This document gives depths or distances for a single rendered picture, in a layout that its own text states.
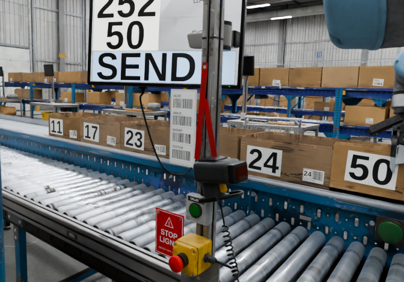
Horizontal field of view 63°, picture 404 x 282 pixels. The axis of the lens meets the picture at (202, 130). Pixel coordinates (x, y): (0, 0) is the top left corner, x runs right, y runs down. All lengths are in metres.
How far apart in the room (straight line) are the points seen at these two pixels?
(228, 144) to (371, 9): 1.20
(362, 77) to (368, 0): 5.55
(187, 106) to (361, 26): 0.55
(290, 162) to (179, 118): 0.64
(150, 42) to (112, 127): 1.08
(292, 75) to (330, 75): 0.66
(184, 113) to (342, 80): 5.20
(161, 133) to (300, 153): 0.74
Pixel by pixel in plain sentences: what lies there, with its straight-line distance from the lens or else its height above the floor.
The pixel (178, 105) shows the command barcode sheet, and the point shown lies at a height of 1.20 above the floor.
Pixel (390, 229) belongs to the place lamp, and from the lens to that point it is 1.24.
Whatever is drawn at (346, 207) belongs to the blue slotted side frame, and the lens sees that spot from 1.27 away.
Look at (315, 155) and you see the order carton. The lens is 1.32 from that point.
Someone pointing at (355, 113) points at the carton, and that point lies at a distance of 5.65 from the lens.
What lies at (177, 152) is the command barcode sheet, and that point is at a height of 1.08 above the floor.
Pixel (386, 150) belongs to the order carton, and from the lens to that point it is 1.26.
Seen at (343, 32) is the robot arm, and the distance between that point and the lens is 0.36.
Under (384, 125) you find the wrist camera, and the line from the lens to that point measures 1.27.
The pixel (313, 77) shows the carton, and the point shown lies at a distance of 6.07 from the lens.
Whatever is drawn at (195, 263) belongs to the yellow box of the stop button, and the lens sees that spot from 0.82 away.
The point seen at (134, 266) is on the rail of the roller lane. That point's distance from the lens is 1.10.
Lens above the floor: 1.24
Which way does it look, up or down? 7 degrees down
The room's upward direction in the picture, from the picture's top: 2 degrees clockwise
